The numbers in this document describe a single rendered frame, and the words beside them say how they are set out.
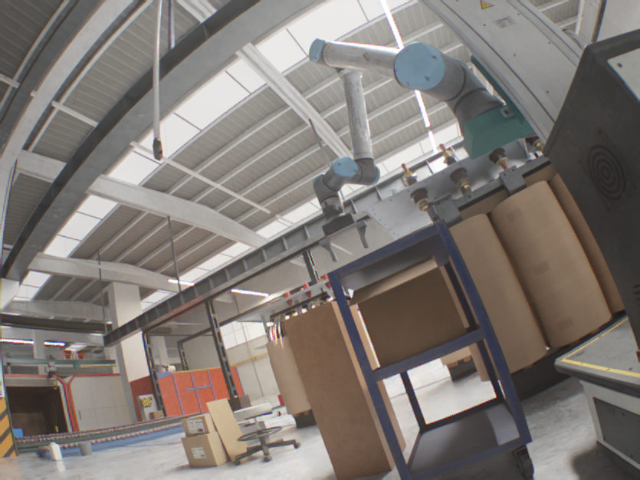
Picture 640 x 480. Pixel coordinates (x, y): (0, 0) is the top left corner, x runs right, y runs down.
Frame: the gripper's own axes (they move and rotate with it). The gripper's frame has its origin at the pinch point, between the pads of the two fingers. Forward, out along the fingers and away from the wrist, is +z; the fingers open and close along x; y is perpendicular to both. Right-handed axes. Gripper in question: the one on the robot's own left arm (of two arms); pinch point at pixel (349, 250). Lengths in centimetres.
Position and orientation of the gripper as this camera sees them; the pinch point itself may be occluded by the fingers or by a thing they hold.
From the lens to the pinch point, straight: 130.2
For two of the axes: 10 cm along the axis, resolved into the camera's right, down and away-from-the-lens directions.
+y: 3.8, 2.3, 8.9
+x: -8.7, 4.2, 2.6
